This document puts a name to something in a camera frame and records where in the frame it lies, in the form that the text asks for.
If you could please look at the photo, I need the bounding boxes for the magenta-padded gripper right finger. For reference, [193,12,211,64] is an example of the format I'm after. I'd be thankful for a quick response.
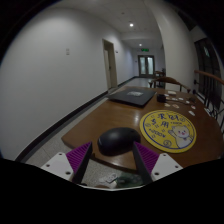
[132,141,184,185]

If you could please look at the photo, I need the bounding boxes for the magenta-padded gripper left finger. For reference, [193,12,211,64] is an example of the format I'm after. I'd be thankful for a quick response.
[40,141,94,185]

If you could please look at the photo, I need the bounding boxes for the black computer mouse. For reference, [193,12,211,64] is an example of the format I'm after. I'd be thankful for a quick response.
[97,126,142,157]

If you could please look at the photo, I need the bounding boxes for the round yellow cartoon mouse pad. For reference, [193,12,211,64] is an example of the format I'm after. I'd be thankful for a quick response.
[139,109,198,154]

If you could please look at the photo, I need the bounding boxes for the small black box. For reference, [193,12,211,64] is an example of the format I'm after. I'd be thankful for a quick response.
[156,93,167,103]

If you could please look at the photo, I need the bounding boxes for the dark closed laptop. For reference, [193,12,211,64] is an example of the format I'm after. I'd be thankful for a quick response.
[105,87,158,108]

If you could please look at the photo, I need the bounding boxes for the wooden armchair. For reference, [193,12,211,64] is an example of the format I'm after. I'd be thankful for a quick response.
[148,76,193,94]

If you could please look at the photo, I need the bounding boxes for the wood-topped black metal railing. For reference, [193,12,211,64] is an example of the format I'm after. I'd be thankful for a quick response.
[193,69,224,134]

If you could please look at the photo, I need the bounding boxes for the glass double door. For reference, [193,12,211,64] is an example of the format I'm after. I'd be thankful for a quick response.
[137,54,156,78]

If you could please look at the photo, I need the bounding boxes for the dark framed window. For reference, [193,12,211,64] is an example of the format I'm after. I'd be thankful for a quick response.
[194,37,223,111]

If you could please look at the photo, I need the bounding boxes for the beige side door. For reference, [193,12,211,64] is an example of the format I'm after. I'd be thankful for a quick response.
[102,38,119,90]

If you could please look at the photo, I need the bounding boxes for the round ceiling lights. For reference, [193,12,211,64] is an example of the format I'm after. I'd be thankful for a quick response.
[128,21,144,48]

